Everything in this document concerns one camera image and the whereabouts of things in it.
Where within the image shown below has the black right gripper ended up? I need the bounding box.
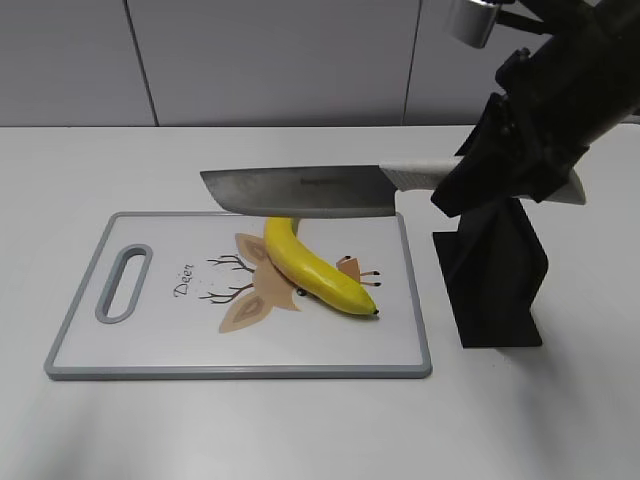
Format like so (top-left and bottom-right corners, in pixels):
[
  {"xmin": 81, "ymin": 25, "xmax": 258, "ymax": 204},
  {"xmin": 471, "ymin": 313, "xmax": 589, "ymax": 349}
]
[{"xmin": 431, "ymin": 29, "xmax": 639, "ymax": 217}]

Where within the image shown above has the white-handled kitchen knife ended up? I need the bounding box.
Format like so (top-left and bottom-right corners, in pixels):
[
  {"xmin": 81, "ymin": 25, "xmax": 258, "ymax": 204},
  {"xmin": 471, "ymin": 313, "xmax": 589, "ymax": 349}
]
[{"xmin": 199, "ymin": 157, "xmax": 587, "ymax": 220}]

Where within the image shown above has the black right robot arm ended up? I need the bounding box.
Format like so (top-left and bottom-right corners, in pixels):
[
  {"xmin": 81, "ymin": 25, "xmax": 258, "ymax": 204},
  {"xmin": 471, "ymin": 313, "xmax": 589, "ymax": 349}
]
[{"xmin": 431, "ymin": 1, "xmax": 639, "ymax": 217}]

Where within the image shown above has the yellow plastic banana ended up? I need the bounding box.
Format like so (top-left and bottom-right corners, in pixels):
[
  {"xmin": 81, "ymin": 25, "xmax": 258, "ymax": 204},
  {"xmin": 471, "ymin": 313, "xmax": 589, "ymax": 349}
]
[{"xmin": 263, "ymin": 217, "xmax": 378, "ymax": 316}]

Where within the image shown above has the black knife stand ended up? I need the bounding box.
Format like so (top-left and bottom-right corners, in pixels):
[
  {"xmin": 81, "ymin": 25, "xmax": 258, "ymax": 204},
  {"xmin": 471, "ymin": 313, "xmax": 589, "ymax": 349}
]
[{"xmin": 433, "ymin": 198, "xmax": 549, "ymax": 349}]

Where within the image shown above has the white grey-rimmed cutting board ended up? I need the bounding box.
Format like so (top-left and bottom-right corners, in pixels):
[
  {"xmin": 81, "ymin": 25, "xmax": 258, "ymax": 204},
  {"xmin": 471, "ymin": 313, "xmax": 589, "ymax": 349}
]
[{"xmin": 44, "ymin": 212, "xmax": 432, "ymax": 380}]

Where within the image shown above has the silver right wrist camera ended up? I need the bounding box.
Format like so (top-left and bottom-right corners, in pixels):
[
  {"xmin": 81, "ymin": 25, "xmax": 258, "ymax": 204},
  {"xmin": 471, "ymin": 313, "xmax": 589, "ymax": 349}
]
[{"xmin": 444, "ymin": 0, "xmax": 501, "ymax": 49}]

